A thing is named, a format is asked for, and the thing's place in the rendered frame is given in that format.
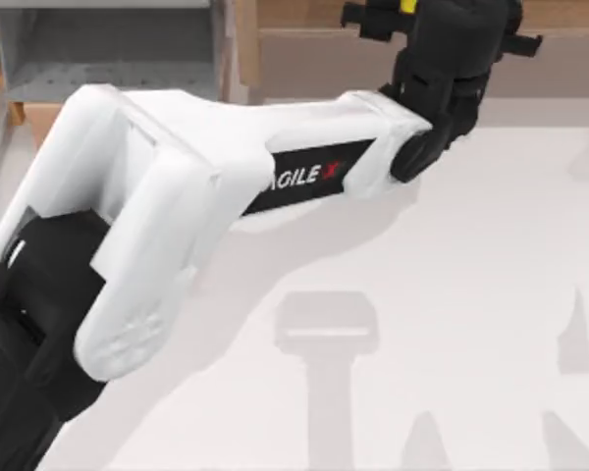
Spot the wooden cupboard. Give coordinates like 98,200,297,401
225,0,589,107

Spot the drawer with grey pierced inside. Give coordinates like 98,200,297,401
0,0,238,105

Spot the pale wooden drawer front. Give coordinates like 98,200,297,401
8,99,80,149

